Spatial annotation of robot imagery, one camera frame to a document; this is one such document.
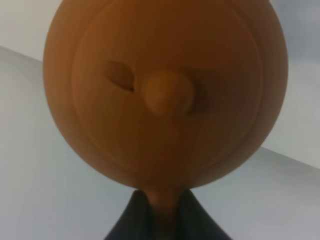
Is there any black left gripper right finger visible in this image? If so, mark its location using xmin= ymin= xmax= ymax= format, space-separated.
xmin=176 ymin=190 xmax=232 ymax=240

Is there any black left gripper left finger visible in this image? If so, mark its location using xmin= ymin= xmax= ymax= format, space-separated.
xmin=104 ymin=190 xmax=155 ymax=240

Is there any brown clay teapot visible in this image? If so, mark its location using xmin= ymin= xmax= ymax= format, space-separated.
xmin=43 ymin=0 xmax=288 ymax=240

